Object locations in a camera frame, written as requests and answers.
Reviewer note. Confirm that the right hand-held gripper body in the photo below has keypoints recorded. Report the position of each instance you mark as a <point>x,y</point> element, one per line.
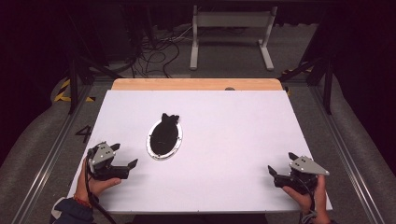
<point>306,166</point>

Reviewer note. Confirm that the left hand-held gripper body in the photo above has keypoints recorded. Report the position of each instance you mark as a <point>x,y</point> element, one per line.
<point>101,155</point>

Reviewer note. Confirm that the oval silver photo frame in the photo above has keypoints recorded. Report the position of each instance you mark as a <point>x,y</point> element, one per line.
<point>165,138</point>

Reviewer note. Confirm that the person's left hand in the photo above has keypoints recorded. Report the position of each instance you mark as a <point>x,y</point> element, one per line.
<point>98,186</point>

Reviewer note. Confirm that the person's right hand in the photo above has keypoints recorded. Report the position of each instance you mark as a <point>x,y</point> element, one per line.
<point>303,199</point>

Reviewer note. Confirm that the white board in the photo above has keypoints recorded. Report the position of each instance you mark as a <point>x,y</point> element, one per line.
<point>218,140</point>

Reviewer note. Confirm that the yellow black floor tape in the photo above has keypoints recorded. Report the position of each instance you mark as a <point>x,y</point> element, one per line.
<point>63,93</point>

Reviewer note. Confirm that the black metal stand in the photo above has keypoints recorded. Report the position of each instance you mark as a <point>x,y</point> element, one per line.
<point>74,81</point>
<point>327,81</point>

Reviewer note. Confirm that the round table grommet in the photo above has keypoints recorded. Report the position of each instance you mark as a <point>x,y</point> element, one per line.
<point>229,89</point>

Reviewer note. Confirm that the wooden table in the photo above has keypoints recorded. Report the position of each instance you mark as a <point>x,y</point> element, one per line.
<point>193,84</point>

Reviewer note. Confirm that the white metal stand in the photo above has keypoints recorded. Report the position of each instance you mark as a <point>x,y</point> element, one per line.
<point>232,19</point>

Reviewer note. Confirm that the aluminium rail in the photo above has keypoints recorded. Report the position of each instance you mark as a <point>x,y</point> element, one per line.
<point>51,155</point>
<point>345,149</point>

